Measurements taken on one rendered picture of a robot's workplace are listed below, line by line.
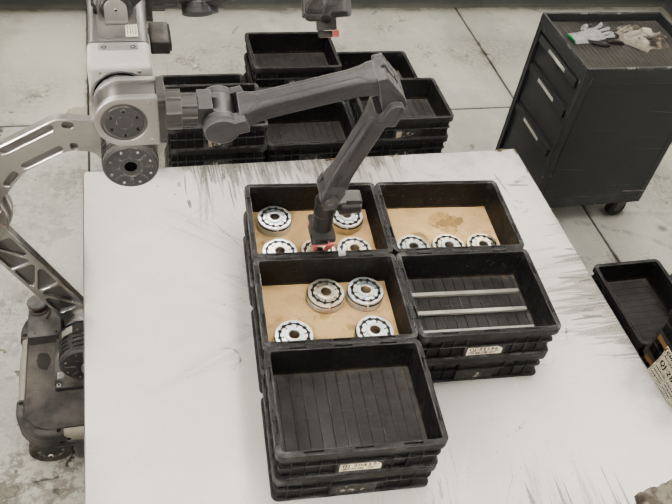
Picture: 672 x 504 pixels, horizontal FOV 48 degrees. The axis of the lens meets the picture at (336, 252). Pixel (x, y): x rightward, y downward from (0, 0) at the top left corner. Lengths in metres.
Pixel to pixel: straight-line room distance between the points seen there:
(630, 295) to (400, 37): 2.43
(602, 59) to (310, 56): 1.32
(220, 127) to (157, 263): 0.81
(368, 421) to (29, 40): 3.41
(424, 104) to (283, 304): 1.67
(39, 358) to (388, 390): 1.30
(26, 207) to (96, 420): 1.75
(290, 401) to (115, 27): 0.96
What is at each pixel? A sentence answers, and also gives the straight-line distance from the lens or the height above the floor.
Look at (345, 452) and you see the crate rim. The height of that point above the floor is 0.93.
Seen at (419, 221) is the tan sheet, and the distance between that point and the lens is 2.38.
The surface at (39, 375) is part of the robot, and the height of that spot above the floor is 0.24.
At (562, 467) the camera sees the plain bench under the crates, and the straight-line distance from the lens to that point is 2.13.
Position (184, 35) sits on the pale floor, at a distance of 4.74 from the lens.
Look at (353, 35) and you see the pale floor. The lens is 4.90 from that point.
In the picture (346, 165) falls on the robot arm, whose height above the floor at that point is 1.25.
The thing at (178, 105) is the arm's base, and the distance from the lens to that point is 1.62.
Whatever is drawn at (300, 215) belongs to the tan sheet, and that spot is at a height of 0.83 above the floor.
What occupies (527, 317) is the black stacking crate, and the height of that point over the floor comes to 0.83.
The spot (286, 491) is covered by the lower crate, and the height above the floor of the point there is 0.74.
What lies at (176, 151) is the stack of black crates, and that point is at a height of 0.48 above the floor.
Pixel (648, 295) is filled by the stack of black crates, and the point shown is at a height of 0.27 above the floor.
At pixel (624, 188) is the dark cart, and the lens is 3.87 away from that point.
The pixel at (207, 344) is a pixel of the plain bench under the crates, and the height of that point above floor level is 0.70.
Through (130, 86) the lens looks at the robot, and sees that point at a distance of 1.64.
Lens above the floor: 2.43
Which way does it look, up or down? 46 degrees down
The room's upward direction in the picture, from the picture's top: 10 degrees clockwise
